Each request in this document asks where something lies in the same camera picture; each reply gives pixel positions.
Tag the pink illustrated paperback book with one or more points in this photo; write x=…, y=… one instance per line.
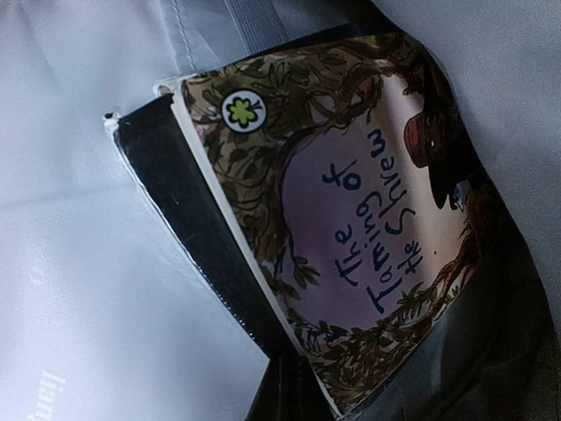
x=342, y=171

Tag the dark blue-grey paperback book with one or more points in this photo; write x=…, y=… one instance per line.
x=156, y=154

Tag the navy blue student backpack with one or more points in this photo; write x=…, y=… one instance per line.
x=104, y=317

